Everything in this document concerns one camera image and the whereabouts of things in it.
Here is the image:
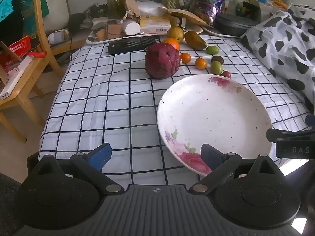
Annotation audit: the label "long white power strip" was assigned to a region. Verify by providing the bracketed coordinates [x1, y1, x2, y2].
[0, 69, 25, 100]

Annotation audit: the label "white floral plate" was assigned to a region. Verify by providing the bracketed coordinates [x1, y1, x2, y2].
[157, 74, 273, 177]

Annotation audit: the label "yellow green pear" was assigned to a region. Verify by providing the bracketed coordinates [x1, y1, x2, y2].
[167, 26, 185, 43]

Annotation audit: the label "purple snack bag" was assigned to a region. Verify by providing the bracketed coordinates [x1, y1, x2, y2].
[191, 0, 231, 25]

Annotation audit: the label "wooden block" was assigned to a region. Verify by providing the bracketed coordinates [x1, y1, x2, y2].
[170, 15, 187, 27]

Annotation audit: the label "black round headphones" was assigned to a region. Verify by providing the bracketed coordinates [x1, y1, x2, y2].
[68, 13, 86, 33]

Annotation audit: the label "small white cylinder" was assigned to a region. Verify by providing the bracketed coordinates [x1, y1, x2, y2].
[48, 29, 70, 45]

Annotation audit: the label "cow print blanket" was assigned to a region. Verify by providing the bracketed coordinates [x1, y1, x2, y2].
[240, 4, 315, 109]

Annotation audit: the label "green brown mango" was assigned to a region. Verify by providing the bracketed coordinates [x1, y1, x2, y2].
[184, 30, 207, 50]

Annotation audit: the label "black flat device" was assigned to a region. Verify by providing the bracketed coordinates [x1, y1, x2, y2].
[108, 38, 160, 55]

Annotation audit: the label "yellow white carton box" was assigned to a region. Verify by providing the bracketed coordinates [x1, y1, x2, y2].
[140, 16, 171, 33]

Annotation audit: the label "small brown pouch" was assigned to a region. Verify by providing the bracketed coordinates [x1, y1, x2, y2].
[105, 24, 123, 40]

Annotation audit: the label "grey zip case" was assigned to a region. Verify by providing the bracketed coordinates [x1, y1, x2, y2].
[215, 13, 262, 37]

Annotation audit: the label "red box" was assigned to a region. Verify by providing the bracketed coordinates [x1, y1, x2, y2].
[0, 36, 34, 72]

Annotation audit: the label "checked white cloth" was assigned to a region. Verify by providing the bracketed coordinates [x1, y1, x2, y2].
[38, 34, 313, 185]

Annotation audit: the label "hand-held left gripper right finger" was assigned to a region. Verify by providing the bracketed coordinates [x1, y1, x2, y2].
[189, 143, 284, 194]

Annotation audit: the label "black open box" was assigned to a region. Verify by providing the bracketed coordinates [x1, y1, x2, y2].
[242, 1, 262, 20]

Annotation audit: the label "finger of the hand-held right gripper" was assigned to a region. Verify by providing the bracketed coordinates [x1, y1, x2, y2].
[266, 128, 315, 143]
[305, 114, 315, 129]

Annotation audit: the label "large orange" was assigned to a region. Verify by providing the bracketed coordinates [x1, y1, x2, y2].
[163, 38, 181, 52]

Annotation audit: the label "brown drawstring paper bag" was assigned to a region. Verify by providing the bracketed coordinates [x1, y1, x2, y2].
[120, 0, 141, 20]

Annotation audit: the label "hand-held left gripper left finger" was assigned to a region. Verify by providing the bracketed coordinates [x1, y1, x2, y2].
[32, 143, 125, 195]

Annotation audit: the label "white tray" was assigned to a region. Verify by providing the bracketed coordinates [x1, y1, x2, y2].
[86, 26, 203, 45]
[202, 26, 243, 38]

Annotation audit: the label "red dragon fruit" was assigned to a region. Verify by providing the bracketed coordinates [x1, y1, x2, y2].
[145, 42, 183, 80]

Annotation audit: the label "white round jar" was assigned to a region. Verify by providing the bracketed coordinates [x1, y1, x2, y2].
[122, 20, 141, 36]

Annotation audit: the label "teal bag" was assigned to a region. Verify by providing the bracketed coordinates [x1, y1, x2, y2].
[0, 0, 48, 30]

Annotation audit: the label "tangled black cables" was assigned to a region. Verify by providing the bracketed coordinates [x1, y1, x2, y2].
[86, 4, 109, 19]

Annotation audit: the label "white canvas board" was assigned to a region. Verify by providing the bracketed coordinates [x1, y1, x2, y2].
[44, 0, 71, 30]

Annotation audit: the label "white plastic wrap bag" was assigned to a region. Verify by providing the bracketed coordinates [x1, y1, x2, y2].
[136, 1, 168, 18]

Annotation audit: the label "wooden chair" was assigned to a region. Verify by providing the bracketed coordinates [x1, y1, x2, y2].
[0, 0, 65, 143]

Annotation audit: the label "brown padded envelope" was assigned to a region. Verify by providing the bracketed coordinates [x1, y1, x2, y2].
[159, 7, 212, 27]

